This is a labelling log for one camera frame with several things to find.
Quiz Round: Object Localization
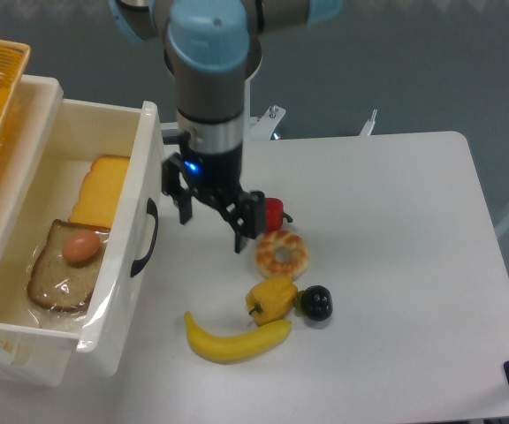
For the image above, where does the black top drawer handle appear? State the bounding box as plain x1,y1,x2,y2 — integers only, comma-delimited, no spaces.
130,198,159,277

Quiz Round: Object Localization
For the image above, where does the white robot mount stand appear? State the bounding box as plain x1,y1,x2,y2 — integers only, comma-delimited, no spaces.
243,79,286,142

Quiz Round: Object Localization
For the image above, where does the glazed bagel ring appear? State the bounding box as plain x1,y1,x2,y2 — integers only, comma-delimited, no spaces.
254,229,309,280

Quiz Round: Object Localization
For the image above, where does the yellow banana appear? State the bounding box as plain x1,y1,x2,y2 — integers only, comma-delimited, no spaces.
184,311,292,364

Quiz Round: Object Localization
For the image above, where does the brown bread slice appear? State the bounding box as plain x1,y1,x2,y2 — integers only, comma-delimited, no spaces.
27,219,110,313

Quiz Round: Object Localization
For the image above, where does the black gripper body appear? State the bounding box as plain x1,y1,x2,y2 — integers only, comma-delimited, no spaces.
173,122,245,222

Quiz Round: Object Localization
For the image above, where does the black round fruit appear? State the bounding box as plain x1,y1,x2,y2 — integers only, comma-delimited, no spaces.
295,285,333,322

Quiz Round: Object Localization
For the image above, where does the brown egg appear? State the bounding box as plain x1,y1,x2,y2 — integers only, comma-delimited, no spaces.
62,230,101,263

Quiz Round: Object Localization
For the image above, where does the white bracket behind table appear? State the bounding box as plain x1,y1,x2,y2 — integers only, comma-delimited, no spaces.
359,109,378,137

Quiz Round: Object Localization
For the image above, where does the yellow bell pepper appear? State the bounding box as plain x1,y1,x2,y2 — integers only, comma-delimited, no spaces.
246,275,298,326

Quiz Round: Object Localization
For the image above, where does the red bell pepper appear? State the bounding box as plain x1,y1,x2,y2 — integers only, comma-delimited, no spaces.
265,197,293,232

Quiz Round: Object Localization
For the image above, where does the yellow bread slice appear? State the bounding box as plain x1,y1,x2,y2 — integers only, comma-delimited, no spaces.
68,155,130,229

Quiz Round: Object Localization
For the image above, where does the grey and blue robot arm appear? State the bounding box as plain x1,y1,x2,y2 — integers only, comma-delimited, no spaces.
110,0,343,253

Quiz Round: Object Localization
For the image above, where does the white drawer cabinet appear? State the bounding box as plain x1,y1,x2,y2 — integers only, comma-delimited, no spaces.
0,75,70,387

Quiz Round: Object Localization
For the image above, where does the white drawer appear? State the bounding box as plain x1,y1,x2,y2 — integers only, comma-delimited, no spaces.
0,100,163,386

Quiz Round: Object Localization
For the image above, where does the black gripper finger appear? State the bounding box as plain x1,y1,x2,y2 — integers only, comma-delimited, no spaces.
226,191,266,254
162,155,193,224

